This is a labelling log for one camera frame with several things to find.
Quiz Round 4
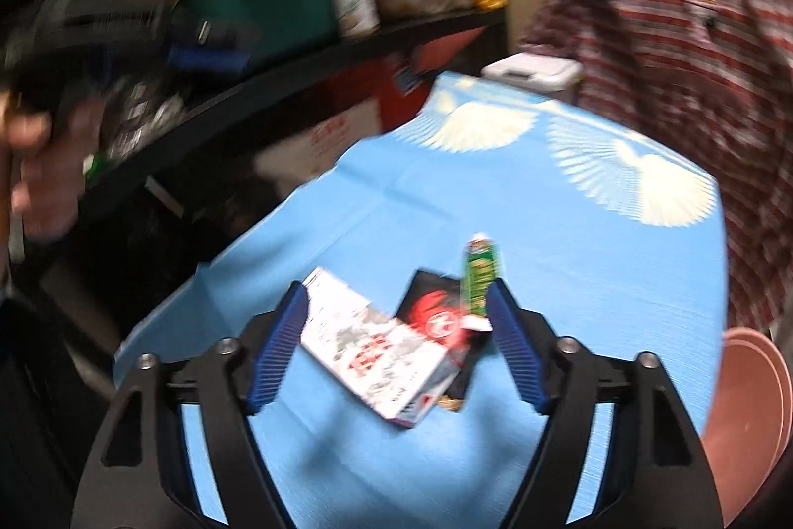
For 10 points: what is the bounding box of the green sachet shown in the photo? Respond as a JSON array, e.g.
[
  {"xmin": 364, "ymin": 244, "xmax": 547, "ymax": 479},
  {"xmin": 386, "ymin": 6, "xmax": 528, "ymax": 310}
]
[{"xmin": 461, "ymin": 233, "xmax": 504, "ymax": 316}]

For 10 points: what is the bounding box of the white box with red print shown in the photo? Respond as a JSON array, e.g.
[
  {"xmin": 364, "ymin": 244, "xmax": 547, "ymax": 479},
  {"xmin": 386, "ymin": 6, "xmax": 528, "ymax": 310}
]
[{"xmin": 254, "ymin": 104, "xmax": 385, "ymax": 183}]

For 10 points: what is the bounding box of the red cardboard box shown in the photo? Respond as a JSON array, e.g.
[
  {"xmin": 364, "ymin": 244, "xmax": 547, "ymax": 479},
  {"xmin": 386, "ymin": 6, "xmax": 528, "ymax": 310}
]
[{"xmin": 273, "ymin": 24, "xmax": 475, "ymax": 139}]

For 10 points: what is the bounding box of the green container with white lid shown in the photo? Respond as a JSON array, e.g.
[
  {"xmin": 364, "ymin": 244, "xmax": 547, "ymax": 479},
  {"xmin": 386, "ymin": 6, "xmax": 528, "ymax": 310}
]
[{"xmin": 173, "ymin": 0, "xmax": 339, "ymax": 71}]

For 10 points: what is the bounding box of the person's left hand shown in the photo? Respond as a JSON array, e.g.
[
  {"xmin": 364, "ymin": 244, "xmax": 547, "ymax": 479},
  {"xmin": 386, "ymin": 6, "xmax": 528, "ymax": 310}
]
[{"xmin": 0, "ymin": 92, "xmax": 109, "ymax": 241}]

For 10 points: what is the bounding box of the red plaid shirt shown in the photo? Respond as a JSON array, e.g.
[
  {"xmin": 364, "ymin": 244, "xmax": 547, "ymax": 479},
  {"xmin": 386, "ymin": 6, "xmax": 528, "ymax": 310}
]
[{"xmin": 517, "ymin": 0, "xmax": 793, "ymax": 356}]

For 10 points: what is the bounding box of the white red milk carton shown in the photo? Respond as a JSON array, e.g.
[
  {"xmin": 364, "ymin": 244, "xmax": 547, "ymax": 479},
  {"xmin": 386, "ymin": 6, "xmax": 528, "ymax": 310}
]
[{"xmin": 299, "ymin": 266, "xmax": 464, "ymax": 432}]

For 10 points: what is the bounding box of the white plastic box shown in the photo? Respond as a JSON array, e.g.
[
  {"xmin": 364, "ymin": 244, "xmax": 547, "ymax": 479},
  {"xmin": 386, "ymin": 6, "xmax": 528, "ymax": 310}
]
[{"xmin": 480, "ymin": 51, "xmax": 583, "ymax": 105}]

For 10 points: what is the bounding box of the black sachet with red crab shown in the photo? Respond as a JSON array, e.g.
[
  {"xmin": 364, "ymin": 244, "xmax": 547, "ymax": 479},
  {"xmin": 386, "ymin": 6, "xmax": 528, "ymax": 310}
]
[{"xmin": 396, "ymin": 269, "xmax": 493, "ymax": 412}]

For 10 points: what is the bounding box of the pink round stool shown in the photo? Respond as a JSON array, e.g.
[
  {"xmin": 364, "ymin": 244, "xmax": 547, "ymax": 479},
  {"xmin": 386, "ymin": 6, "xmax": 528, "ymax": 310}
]
[{"xmin": 700, "ymin": 326, "xmax": 793, "ymax": 527}]

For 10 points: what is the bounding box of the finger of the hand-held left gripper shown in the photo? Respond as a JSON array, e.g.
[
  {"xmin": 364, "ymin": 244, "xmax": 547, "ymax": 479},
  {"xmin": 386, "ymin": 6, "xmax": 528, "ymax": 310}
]
[{"xmin": 164, "ymin": 22, "xmax": 264, "ymax": 76}]

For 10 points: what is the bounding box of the black shelf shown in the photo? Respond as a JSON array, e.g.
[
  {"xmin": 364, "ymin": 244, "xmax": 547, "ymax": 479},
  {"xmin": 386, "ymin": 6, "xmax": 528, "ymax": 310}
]
[{"xmin": 0, "ymin": 0, "xmax": 515, "ymax": 282}]

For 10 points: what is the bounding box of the blue tablecloth with white print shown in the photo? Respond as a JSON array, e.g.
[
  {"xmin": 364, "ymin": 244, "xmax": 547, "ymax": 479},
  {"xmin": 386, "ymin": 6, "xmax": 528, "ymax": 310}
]
[{"xmin": 112, "ymin": 73, "xmax": 727, "ymax": 529}]

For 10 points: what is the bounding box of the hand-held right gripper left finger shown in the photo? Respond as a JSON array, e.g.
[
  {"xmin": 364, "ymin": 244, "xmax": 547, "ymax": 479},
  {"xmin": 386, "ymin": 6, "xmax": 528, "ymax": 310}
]
[{"xmin": 71, "ymin": 281, "xmax": 311, "ymax": 529}]

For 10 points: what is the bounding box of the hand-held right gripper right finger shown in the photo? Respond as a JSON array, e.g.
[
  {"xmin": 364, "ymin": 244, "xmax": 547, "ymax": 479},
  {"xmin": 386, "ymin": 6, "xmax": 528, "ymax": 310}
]
[{"xmin": 484, "ymin": 276, "xmax": 726, "ymax": 529}]

